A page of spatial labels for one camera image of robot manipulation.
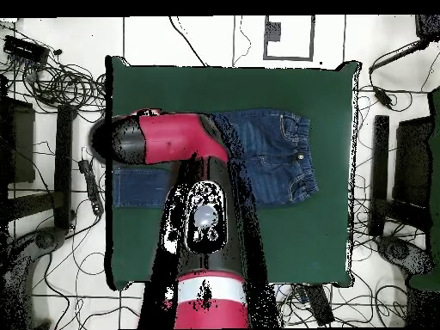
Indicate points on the black power adapter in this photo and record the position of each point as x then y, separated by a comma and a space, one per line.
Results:
382, 97

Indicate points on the grey square plate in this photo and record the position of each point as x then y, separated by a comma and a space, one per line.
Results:
273, 31

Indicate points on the black electronics box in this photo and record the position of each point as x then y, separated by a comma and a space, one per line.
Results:
25, 50

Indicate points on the black power strip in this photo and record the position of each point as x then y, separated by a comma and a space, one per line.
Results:
91, 185

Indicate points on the grey rectangular frame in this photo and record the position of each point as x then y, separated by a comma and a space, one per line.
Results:
288, 58

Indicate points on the dark green table cloth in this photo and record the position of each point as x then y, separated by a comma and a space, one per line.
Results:
302, 240

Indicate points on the dark flat panel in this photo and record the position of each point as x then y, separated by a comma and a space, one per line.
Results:
20, 144
412, 161

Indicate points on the black corner box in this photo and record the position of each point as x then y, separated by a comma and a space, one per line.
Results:
428, 25

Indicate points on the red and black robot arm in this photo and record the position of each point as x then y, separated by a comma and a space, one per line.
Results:
206, 240

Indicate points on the black stand bar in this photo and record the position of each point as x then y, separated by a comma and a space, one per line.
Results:
63, 165
380, 172

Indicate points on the black rod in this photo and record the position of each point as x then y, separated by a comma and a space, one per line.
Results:
395, 56

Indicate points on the black flat device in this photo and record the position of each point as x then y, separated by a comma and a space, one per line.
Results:
319, 306

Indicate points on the grey stand base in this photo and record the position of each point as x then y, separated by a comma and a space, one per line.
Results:
46, 239
398, 251

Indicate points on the blue denim jeans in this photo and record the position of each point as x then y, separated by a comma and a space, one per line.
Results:
275, 154

